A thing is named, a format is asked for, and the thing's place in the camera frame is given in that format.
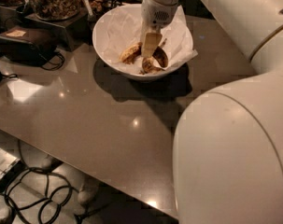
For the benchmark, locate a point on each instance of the white paper liner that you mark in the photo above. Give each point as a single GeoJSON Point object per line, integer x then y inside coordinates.
{"type": "Point", "coordinates": [124, 30]}

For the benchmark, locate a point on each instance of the white table foot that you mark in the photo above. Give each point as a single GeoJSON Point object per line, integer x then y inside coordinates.
{"type": "Point", "coordinates": [88, 190]}

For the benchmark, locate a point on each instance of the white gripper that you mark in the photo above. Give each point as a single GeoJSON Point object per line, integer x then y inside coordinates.
{"type": "Point", "coordinates": [155, 15]}

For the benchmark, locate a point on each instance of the spotted banana left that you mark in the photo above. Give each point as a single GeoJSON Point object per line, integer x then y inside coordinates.
{"type": "Point", "coordinates": [130, 54]}

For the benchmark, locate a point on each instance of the white ceramic bowl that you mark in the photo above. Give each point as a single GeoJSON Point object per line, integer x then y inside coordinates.
{"type": "Point", "coordinates": [99, 39]}

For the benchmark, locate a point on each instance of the spotted banana front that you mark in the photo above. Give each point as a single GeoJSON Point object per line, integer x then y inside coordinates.
{"type": "Point", "coordinates": [149, 67]}

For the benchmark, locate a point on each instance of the black box device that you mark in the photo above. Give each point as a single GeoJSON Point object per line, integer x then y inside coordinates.
{"type": "Point", "coordinates": [28, 46]}

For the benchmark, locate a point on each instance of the brown overripe banana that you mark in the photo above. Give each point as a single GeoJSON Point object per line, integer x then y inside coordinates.
{"type": "Point", "coordinates": [160, 56]}

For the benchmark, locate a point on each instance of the dark metal jar stand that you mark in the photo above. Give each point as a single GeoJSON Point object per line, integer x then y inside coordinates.
{"type": "Point", "coordinates": [70, 33]}

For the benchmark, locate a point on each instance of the glass jar of nuts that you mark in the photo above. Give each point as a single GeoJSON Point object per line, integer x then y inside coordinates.
{"type": "Point", "coordinates": [55, 10]}

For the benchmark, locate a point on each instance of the spotted banana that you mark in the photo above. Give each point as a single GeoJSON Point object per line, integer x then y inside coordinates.
{"type": "Point", "coordinates": [149, 67]}
{"type": "Point", "coordinates": [130, 54]}

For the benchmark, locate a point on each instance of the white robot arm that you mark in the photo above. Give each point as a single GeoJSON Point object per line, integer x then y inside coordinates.
{"type": "Point", "coordinates": [228, 144]}

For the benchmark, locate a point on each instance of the white power adapter box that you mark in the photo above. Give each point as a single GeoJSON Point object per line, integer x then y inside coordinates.
{"type": "Point", "coordinates": [8, 164]}

